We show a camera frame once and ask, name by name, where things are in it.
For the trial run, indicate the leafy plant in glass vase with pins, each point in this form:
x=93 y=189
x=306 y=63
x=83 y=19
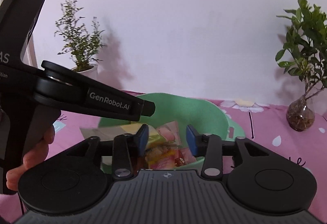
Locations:
x=301 y=114

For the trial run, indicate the small red packet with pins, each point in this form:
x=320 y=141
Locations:
x=185 y=157

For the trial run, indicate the green plastic bowl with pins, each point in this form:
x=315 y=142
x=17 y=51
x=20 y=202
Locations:
x=204 y=111

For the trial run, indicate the person's left hand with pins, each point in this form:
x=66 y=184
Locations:
x=35 y=155

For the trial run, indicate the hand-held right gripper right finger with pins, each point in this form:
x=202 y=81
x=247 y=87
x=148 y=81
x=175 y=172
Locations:
x=191 y=139

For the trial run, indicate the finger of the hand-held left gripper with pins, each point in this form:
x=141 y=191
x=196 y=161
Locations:
x=112 y=97

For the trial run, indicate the pink peach candy packet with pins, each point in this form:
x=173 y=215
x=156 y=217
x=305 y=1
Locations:
x=170 y=134

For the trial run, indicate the pink printed tablecloth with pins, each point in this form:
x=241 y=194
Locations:
x=281 y=137

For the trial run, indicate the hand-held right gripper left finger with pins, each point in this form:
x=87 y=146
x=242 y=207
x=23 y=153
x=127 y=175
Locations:
x=143 y=137

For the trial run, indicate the cream and gold long packet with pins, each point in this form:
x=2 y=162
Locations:
x=107 y=133

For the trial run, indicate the yellow and pink packet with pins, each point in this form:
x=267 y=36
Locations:
x=155 y=137

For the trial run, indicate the feathery plant in clear cup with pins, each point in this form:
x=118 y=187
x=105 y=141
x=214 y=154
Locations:
x=81 y=55

